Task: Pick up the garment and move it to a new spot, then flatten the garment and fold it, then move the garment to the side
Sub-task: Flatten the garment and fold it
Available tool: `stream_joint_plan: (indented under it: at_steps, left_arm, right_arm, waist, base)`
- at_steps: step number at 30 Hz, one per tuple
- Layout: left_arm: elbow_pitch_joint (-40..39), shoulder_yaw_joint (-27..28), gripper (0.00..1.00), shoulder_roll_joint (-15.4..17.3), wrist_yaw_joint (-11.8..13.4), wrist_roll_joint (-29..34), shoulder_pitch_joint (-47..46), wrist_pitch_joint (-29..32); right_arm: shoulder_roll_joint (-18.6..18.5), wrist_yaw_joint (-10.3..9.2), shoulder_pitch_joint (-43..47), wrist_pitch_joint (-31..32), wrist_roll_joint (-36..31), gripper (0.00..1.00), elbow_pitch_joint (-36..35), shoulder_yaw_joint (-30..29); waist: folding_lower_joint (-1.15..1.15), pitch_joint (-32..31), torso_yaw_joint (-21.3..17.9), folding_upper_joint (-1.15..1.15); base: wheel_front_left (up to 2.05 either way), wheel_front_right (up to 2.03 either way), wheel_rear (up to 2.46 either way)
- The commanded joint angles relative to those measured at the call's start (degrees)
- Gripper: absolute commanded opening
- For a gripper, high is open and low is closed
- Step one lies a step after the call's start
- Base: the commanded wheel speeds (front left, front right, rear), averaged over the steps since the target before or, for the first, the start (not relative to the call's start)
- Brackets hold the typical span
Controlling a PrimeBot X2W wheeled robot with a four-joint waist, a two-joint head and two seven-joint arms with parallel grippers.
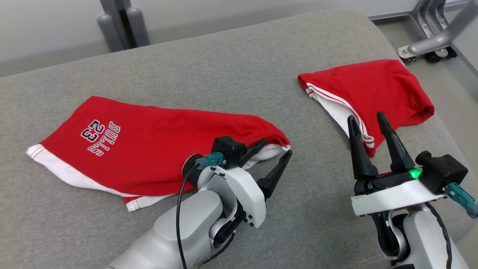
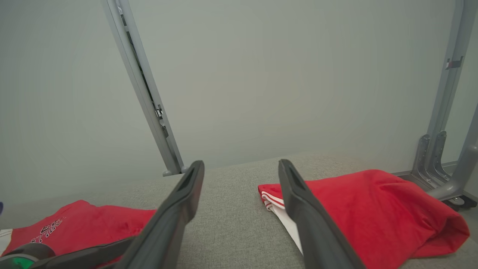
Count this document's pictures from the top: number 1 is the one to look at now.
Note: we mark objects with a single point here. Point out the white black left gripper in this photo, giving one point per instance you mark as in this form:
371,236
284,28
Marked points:
246,190

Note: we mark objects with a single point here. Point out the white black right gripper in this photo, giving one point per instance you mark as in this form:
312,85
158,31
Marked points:
392,196

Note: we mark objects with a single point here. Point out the red basketball jersey white sleeves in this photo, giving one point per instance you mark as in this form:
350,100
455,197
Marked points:
373,86

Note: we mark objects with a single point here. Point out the red shorts with white trim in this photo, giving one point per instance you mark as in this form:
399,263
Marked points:
149,149

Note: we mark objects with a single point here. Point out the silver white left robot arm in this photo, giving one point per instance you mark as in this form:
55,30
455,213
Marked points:
186,224

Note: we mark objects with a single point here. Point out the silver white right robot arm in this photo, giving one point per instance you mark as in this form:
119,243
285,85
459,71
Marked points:
422,239

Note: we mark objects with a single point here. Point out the black caster wheel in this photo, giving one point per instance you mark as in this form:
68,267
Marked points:
433,56

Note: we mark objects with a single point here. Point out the grey cylinder foot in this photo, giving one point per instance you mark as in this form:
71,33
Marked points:
110,33
138,26

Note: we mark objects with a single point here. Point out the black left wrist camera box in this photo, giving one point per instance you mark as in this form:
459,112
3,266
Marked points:
227,147

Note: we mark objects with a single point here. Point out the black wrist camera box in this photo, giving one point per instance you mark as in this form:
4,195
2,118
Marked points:
446,173
227,147

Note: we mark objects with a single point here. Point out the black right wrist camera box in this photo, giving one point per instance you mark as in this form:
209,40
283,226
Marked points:
446,173

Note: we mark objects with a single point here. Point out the grey metal stand frame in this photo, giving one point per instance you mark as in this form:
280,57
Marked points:
433,43

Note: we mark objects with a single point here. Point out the grey metal post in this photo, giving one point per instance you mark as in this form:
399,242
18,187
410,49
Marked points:
115,7

